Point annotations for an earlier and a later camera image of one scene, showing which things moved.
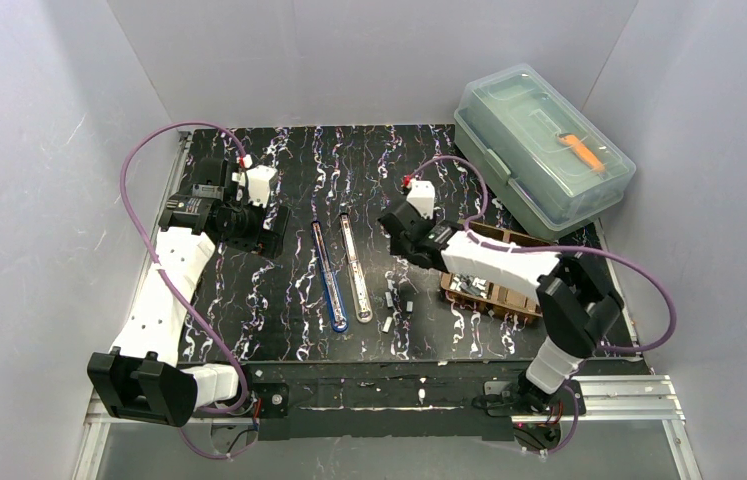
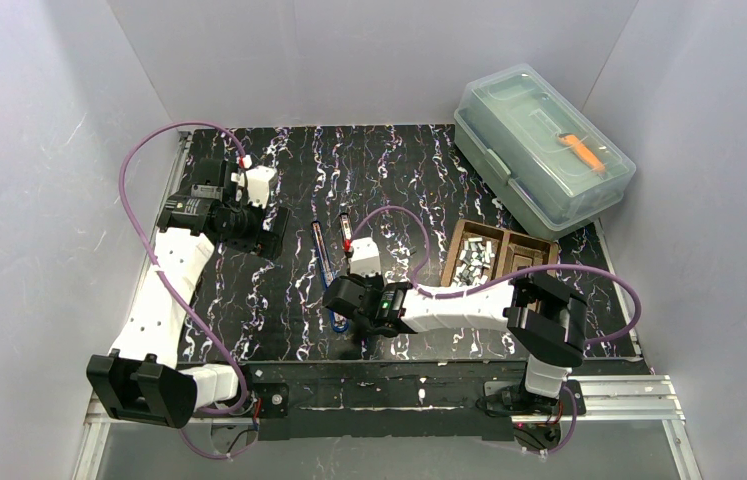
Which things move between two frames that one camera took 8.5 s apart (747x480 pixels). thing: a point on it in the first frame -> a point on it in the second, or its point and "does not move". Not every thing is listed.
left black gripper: x=276 y=229 does not move
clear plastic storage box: x=537 y=152 does not move
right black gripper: x=393 y=229 -> x=341 y=301
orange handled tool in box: x=577 y=145 does not move
